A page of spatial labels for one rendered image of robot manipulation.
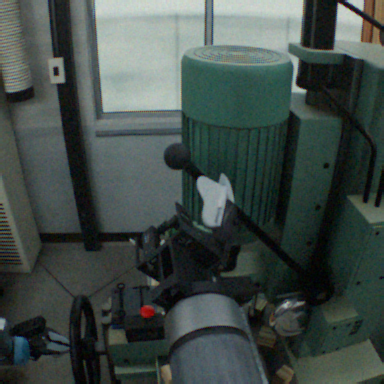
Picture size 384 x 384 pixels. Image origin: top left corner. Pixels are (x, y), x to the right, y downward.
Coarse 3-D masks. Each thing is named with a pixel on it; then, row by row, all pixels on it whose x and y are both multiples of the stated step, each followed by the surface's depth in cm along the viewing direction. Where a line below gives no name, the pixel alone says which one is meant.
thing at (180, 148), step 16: (176, 144) 45; (176, 160) 45; (192, 176) 47; (256, 224) 54; (272, 240) 56; (288, 256) 58; (304, 272) 61; (320, 272) 63; (304, 288) 63; (320, 288) 61; (336, 288) 65; (320, 304) 63
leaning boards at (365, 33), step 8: (368, 0) 160; (376, 0) 158; (368, 8) 162; (376, 8) 160; (376, 16) 162; (368, 24) 166; (368, 32) 168; (376, 32) 166; (368, 40) 170; (376, 40) 168
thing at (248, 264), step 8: (240, 256) 79; (248, 256) 79; (256, 256) 79; (240, 264) 77; (248, 264) 77; (256, 264) 77; (224, 272) 75; (232, 272) 75; (240, 272) 75; (248, 272) 75; (256, 272) 75; (264, 272) 75; (256, 280) 76; (264, 280) 76; (264, 288) 78
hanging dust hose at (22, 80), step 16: (0, 0) 145; (16, 0) 151; (0, 16) 149; (16, 16) 153; (0, 32) 152; (16, 32) 156; (0, 48) 158; (16, 48) 160; (0, 64) 164; (16, 64) 163; (16, 80) 166; (32, 80) 175; (16, 96) 170; (32, 96) 176
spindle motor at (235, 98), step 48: (192, 48) 57; (240, 48) 58; (192, 96) 53; (240, 96) 49; (288, 96) 53; (192, 144) 57; (240, 144) 53; (192, 192) 61; (240, 192) 58; (240, 240) 62
